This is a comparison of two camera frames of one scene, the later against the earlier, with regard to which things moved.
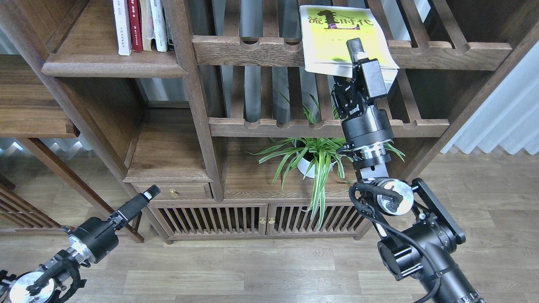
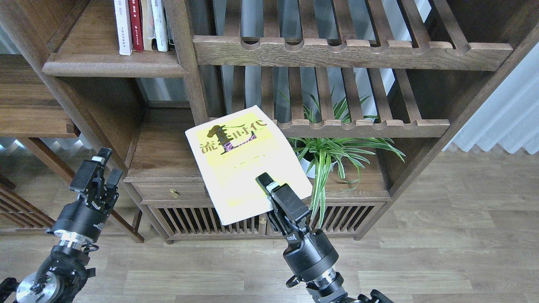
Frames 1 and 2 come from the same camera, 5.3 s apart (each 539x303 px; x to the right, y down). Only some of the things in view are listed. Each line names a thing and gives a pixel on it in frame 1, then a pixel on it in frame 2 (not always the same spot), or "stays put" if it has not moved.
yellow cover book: (325, 30) → (233, 150)
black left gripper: (100, 237) → (85, 217)
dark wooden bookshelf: (207, 101) stays put
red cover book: (135, 16) stays put
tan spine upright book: (147, 24) stays put
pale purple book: (123, 27) stays put
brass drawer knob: (174, 194) stays put
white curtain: (509, 116) stays put
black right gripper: (365, 124) → (313, 252)
